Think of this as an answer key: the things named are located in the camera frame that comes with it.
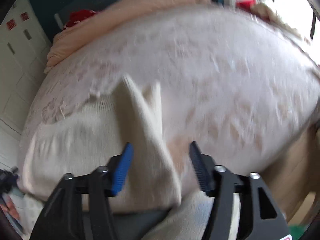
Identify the peach pink quilt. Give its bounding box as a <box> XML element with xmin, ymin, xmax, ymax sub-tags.
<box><xmin>44</xmin><ymin>0</ymin><xmax>212</xmax><ymax>74</ymax></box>

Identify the red and cream plush toy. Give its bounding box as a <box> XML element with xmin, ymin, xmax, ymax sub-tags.
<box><xmin>236</xmin><ymin>0</ymin><xmax>311</xmax><ymax>44</ymax></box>

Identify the red fabric item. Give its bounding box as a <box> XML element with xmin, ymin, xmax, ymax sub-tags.
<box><xmin>63</xmin><ymin>9</ymin><xmax>97</xmax><ymax>30</ymax></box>

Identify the pink butterfly-pattern blanket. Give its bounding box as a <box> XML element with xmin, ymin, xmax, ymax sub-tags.
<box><xmin>18</xmin><ymin>5</ymin><xmax>319</xmax><ymax>189</ymax></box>

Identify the white wardrobe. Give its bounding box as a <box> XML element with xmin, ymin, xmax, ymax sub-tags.
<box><xmin>0</xmin><ymin>0</ymin><xmax>51</xmax><ymax>169</ymax></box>

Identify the white knitted cardigan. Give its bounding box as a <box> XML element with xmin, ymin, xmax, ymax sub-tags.
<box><xmin>20</xmin><ymin>76</ymin><xmax>214</xmax><ymax>239</ymax></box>

